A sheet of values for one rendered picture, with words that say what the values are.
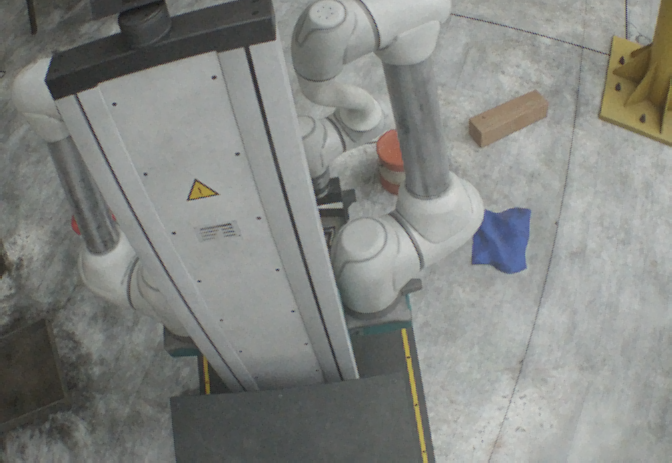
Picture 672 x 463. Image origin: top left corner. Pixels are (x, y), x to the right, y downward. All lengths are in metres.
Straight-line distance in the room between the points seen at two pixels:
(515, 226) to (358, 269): 1.25
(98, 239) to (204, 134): 0.71
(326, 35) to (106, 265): 0.83
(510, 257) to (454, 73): 1.04
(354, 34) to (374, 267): 0.57
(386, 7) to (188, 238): 0.53
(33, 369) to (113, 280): 1.32
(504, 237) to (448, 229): 1.11
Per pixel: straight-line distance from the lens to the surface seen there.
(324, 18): 1.18
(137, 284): 1.68
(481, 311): 2.58
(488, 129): 2.95
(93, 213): 1.60
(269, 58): 0.90
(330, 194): 1.88
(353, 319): 1.74
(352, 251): 1.55
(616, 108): 3.29
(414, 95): 1.39
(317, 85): 1.34
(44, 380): 2.89
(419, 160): 1.50
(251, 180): 1.09
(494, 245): 2.66
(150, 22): 0.85
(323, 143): 1.71
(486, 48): 3.48
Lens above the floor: 2.30
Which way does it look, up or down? 55 degrees down
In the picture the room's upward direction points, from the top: 10 degrees counter-clockwise
